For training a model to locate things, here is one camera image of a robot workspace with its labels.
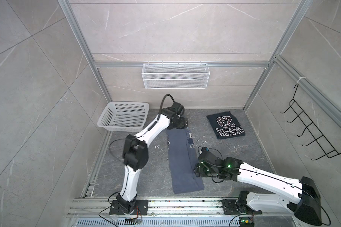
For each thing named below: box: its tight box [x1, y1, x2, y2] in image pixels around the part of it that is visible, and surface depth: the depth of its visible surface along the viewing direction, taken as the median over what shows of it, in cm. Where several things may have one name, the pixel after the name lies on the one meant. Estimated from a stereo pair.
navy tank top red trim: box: [206, 111, 246, 140], surface depth 106 cm
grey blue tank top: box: [166, 128, 205, 194], surface depth 88 cm
